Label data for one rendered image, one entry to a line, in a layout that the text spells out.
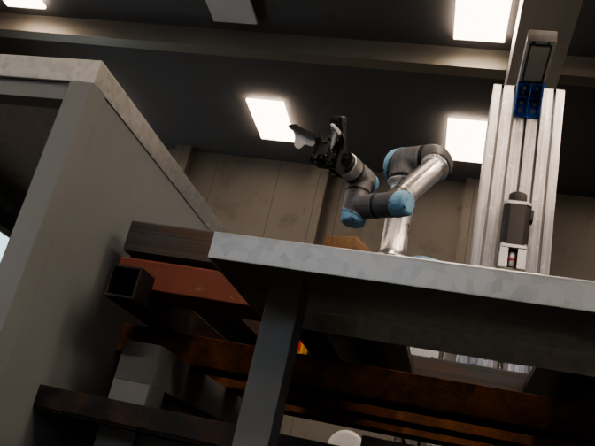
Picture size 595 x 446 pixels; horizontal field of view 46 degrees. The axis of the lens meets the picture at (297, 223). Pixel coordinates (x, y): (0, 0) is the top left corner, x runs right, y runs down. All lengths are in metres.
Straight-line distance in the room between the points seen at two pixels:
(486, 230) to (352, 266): 1.73
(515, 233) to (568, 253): 9.92
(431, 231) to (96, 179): 11.15
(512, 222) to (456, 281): 1.65
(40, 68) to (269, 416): 0.66
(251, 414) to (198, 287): 0.34
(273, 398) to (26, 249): 0.42
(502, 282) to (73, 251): 0.66
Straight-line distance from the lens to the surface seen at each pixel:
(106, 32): 10.56
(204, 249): 1.12
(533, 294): 0.70
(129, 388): 1.11
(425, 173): 2.19
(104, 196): 1.17
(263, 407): 0.81
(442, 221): 12.23
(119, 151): 1.19
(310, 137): 2.02
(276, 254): 0.73
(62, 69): 1.16
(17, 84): 1.19
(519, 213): 2.36
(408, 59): 9.23
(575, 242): 12.34
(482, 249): 2.42
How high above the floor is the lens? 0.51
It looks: 21 degrees up
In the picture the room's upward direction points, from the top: 13 degrees clockwise
